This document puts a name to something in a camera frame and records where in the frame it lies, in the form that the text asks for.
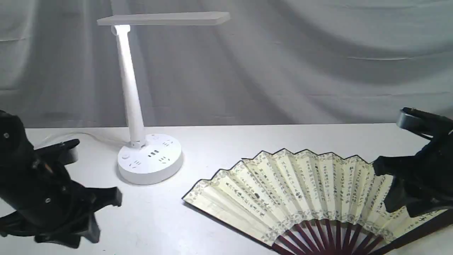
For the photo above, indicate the white desk lamp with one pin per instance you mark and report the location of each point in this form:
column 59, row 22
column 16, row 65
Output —
column 148, row 158

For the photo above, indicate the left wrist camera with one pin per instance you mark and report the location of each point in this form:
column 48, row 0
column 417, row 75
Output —
column 62, row 152

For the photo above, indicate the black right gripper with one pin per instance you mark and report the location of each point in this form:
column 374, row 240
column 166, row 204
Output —
column 429, row 173

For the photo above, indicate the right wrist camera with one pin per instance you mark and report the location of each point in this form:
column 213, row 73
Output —
column 424, row 124

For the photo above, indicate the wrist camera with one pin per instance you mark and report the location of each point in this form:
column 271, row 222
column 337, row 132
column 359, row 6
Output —
column 62, row 152
column 424, row 124

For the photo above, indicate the grey backdrop cloth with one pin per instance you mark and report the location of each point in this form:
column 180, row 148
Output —
column 274, row 62

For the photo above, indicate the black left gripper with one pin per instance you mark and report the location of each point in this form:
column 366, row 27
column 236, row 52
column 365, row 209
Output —
column 48, row 205

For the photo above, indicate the folding paper fan maroon ribs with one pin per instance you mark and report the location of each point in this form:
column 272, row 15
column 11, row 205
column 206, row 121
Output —
column 311, row 204

